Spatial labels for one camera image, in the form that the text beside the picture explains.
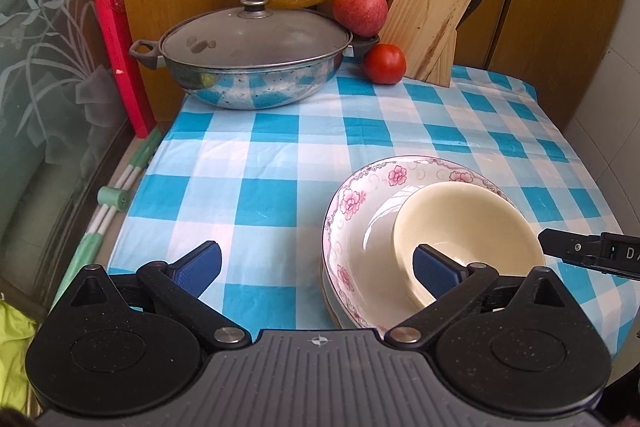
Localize yellow-green cloth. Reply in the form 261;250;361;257
0;299;47;409

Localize glass pot lid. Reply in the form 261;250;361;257
159;0;353;71

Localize red apple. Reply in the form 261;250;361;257
330;0;389;38

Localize deep plate with pink flowers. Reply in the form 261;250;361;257
321;156;523;331

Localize red tomato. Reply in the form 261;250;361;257
363;43;407;85

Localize red box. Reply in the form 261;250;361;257
91;0;158;139

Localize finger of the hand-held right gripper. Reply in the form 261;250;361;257
539;228;605;265

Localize cream bowl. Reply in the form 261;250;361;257
391;181;547;309

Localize wooden knife block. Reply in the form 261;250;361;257
378;0;478;87

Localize frosted glass door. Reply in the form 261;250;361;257
0;0;137;310

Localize blue checkered tablecloth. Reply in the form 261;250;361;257
106;62;640;358

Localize steel pot with black handles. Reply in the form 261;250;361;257
129;32;382;111

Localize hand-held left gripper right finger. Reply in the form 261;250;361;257
383;243;567;353

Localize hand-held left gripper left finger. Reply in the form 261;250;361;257
69;240;252;353

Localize green white plastic rods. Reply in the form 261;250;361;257
75;124;164;274

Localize plate with red flowers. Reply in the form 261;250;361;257
320;257;381;332

